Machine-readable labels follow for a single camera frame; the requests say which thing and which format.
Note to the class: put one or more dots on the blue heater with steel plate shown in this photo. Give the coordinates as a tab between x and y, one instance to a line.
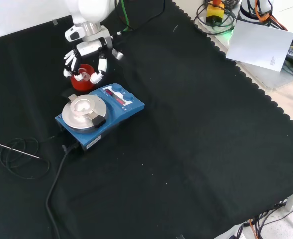
121	112

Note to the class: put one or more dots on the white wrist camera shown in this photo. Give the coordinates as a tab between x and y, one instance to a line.
72	33

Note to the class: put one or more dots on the black bench cloth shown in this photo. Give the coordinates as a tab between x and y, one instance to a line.
186	124

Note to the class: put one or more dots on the thin metal probe rod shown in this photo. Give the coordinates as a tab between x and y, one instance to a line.
12	149

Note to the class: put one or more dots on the clear round-bottom flask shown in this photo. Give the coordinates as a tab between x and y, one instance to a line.
83	74

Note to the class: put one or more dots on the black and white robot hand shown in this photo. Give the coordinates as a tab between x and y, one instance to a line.
89	47

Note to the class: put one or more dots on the yellow stop button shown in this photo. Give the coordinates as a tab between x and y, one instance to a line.
214	11

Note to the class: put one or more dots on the pale board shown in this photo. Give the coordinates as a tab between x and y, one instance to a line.
258	44

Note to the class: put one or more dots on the clear cloth clip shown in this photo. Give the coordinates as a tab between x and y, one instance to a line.
55	22
179	236

